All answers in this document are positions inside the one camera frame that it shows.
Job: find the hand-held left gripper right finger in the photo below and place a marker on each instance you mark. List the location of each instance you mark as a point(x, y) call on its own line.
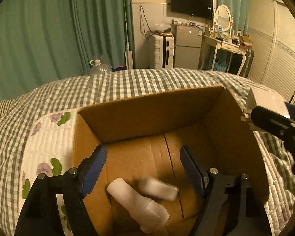
point(190, 169)

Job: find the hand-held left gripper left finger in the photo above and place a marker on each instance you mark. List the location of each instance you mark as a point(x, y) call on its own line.
point(95, 169)

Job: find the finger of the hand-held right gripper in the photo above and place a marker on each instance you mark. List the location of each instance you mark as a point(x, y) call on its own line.
point(272, 123)

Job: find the small white box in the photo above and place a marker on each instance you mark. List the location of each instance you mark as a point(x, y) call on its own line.
point(268, 100)

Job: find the small white plastic bottle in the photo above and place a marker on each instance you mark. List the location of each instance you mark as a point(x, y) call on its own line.
point(159, 188)

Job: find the large white plastic bottle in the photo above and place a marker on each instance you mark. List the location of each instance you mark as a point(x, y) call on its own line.
point(137, 201)

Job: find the brown cardboard box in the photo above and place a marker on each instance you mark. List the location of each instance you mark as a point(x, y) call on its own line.
point(147, 118)

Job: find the white floral quilt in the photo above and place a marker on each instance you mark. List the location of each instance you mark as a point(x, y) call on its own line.
point(51, 137)

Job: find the dark suitcase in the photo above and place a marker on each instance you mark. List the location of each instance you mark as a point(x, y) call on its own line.
point(248, 62)

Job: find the white louvred wardrobe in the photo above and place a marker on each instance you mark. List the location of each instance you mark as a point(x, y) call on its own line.
point(277, 44)

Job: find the white dressing table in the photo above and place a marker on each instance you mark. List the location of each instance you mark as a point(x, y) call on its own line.
point(222, 50)

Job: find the grey checked blanket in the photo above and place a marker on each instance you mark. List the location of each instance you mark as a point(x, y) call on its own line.
point(127, 83)

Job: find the clear water jug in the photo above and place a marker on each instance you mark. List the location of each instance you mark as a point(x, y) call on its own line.
point(99, 66)

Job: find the silver refrigerator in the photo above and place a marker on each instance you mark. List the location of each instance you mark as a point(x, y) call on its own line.
point(188, 45)

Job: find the oval white-framed mirror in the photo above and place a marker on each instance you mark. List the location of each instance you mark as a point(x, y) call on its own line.
point(222, 17)

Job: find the white hard-shell suitcase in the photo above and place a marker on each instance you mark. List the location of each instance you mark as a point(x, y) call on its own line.
point(161, 51)

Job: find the green curtain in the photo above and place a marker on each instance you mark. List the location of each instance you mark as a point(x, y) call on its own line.
point(232, 5)
point(51, 29)

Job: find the white flat mop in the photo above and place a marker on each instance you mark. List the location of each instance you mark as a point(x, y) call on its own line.
point(127, 46)

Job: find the black wall television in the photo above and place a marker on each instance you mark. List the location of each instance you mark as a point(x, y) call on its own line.
point(191, 3)

